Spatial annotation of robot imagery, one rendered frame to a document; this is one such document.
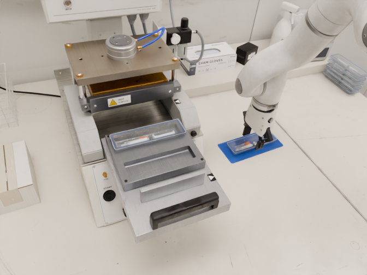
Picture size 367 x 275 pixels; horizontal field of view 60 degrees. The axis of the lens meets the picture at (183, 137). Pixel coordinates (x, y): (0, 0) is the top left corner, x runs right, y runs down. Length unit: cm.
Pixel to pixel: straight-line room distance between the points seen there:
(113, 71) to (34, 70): 70
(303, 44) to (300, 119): 59
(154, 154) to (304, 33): 45
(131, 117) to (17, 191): 37
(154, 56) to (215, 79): 55
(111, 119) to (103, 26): 28
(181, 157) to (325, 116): 81
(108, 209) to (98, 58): 41
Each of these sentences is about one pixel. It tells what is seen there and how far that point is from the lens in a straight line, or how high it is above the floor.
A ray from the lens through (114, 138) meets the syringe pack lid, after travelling 79.
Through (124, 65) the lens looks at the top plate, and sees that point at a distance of 85.
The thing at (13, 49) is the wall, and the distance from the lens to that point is 144.
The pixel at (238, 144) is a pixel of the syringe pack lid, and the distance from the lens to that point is 114.
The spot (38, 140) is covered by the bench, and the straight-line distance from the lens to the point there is 120.
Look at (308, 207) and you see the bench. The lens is 107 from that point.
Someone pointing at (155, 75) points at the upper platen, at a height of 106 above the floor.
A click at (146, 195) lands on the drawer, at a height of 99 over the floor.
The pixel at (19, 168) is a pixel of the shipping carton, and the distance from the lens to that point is 101.
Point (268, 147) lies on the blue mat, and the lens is 120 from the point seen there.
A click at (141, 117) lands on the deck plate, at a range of 96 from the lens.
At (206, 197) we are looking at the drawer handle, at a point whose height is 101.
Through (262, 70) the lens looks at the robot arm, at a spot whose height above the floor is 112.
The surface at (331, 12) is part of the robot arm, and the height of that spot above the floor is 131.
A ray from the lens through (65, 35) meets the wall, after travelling 142.
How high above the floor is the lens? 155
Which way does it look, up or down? 44 degrees down
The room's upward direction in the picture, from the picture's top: 6 degrees clockwise
